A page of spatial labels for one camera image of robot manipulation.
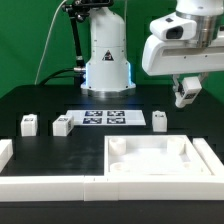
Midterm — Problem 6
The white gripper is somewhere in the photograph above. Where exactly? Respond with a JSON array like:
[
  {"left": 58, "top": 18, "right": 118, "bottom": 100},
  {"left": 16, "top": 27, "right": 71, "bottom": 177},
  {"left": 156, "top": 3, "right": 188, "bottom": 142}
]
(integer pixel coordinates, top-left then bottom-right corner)
[{"left": 142, "top": 13, "right": 224, "bottom": 95}]

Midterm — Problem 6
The black cable bundle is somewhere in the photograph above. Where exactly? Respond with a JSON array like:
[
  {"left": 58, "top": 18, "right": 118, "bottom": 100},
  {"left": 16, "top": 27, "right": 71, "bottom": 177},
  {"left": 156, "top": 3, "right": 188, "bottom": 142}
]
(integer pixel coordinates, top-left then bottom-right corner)
[{"left": 38, "top": 66, "right": 88, "bottom": 86}]

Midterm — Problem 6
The white U-shaped obstacle fence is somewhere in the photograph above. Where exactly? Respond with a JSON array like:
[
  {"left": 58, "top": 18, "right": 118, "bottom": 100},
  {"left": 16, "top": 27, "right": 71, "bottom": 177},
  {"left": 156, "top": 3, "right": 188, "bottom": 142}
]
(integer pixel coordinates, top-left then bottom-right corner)
[{"left": 0, "top": 138, "right": 224, "bottom": 202}]

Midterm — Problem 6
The white marker plate with tags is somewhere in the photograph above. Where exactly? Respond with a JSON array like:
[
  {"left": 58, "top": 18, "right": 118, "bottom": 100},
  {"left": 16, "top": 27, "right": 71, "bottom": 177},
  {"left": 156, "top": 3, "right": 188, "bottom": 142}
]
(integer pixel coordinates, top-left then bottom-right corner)
[{"left": 66, "top": 110, "right": 146, "bottom": 126}]

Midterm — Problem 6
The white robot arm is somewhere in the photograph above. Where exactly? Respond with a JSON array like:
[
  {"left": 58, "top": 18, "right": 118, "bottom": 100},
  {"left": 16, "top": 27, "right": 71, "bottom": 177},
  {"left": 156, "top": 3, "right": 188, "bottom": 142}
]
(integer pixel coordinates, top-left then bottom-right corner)
[{"left": 81, "top": 0, "right": 224, "bottom": 96}]

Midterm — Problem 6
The white square tabletop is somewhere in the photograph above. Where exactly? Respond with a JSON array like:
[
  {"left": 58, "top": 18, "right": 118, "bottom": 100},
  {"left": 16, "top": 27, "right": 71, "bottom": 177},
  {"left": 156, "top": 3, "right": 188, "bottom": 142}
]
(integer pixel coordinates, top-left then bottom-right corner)
[{"left": 104, "top": 135, "right": 211, "bottom": 176}]

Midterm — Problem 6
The white thin cable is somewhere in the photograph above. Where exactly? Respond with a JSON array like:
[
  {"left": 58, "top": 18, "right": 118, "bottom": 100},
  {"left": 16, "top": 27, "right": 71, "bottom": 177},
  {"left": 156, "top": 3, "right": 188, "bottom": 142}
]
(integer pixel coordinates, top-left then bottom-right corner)
[{"left": 34, "top": 0, "right": 68, "bottom": 85}]

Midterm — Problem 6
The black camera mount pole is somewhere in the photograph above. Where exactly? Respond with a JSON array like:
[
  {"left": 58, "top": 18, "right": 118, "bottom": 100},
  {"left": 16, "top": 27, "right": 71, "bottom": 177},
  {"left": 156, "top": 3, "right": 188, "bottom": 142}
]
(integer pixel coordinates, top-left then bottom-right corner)
[{"left": 62, "top": 0, "right": 114, "bottom": 67}]

